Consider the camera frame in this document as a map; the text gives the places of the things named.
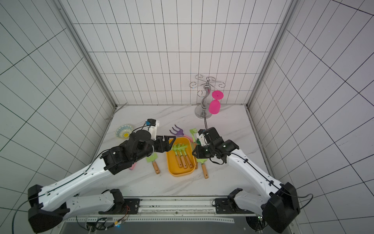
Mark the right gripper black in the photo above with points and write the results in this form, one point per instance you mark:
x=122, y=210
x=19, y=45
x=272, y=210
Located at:
x=203, y=150

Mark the silver cup holder stand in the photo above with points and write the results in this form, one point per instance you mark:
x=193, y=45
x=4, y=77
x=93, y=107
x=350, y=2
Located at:
x=207, y=84

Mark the metal base rail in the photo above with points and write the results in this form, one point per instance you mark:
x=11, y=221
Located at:
x=173, y=209

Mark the purple fork pink handle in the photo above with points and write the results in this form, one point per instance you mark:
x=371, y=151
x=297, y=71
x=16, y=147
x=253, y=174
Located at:
x=175, y=130
x=133, y=166

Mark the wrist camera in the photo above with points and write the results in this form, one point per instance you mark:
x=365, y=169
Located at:
x=152, y=127
x=201, y=137

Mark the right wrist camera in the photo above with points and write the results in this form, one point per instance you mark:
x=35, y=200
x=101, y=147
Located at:
x=201, y=137

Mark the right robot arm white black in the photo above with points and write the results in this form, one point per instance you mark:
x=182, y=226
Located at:
x=257, y=184

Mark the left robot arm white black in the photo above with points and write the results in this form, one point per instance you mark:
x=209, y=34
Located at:
x=52, y=204

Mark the green fork wooden handle long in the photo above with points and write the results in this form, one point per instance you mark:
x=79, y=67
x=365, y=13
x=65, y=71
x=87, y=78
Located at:
x=202, y=162

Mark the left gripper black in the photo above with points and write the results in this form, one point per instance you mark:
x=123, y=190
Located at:
x=159, y=140

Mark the purple fork pink handle left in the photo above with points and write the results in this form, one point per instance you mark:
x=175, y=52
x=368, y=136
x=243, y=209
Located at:
x=133, y=166

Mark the yellow plastic storage box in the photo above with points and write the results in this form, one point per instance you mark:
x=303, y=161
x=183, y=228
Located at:
x=173, y=167

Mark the pink plastic goblet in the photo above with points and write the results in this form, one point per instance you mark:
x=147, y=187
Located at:
x=215, y=105

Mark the purple fork pink handle right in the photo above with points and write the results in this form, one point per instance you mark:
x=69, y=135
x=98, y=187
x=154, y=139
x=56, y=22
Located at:
x=175, y=130

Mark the patterned small bowl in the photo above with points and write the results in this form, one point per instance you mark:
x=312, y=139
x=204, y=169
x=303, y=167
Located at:
x=124, y=131

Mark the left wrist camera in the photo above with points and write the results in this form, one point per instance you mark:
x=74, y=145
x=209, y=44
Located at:
x=152, y=127

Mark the green rake wooden handle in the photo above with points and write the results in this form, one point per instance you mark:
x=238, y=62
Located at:
x=181, y=148
x=174, y=148
x=188, y=158

